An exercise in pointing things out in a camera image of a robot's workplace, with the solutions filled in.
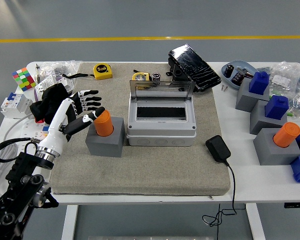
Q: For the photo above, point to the grey block with round hole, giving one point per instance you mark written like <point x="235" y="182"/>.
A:
<point x="105" y="147"/>

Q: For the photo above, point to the clear plastic bag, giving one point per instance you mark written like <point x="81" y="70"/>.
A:
<point x="57" y="67"/>

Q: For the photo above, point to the yellow tape measure round label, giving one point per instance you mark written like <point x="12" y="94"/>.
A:
<point x="140" y="76"/>

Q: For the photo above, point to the small black capacitor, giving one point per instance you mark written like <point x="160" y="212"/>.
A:
<point x="156" y="76"/>

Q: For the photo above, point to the white circuit breaker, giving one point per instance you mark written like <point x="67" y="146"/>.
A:
<point x="12" y="105"/>

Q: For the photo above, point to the black table control panel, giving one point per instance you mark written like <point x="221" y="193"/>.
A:
<point x="296" y="205"/>

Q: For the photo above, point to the black box with glossy lid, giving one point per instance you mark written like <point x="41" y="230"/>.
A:
<point x="195" y="67"/>

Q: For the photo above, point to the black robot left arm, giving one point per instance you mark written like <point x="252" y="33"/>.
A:
<point x="22" y="170"/>

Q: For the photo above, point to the small dark electronic part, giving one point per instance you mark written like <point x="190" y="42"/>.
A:
<point x="248" y="74"/>

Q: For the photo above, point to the clear plastic bags with parts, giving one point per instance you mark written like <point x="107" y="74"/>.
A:
<point x="285" y="77"/>

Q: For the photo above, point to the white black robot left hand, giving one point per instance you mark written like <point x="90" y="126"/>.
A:
<point x="56" y="125"/>

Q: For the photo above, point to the grey block holder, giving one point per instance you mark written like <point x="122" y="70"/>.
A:
<point x="258" y="120"/>
<point x="242" y="100"/>
<point x="267" y="152"/>

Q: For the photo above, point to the grey-brown mat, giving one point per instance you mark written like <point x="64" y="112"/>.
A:
<point x="140" y="170"/>

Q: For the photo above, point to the white table leg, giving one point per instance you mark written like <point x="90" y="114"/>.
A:
<point x="69" y="222"/>
<point x="256" y="222"/>

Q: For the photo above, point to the pen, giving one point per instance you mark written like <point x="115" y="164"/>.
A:
<point x="37" y="72"/>

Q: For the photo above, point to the large colourful puzzle cube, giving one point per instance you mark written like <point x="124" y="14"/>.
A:
<point x="23" y="78"/>

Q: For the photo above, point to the blue block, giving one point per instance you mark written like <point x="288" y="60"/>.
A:
<point x="276" y="107"/>
<point x="258" y="83"/>

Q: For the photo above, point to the black cloth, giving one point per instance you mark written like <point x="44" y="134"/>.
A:
<point x="50" y="97"/>

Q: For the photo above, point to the blue-grey tray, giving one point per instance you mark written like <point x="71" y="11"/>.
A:
<point x="250" y="67"/>

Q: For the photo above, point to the white purple card package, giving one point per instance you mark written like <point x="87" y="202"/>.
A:
<point x="48" y="82"/>

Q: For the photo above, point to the black power adapter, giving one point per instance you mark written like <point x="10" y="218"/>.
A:
<point x="217" y="148"/>

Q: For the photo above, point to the grey electrical junction box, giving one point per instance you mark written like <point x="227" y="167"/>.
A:
<point x="162" y="136"/>

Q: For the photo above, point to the white power strip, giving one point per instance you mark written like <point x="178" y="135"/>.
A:
<point x="32" y="130"/>

